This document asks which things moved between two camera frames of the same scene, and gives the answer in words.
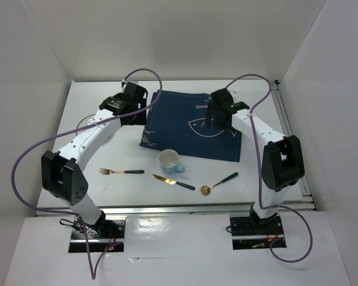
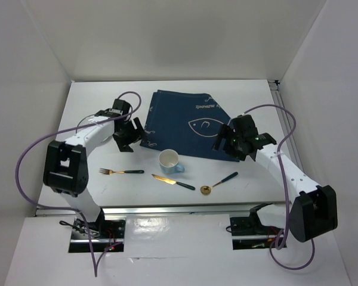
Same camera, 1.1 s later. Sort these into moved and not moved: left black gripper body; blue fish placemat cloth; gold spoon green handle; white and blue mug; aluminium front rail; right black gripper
Moved: right black gripper; left black gripper body
Not moved: aluminium front rail; white and blue mug; blue fish placemat cloth; gold spoon green handle
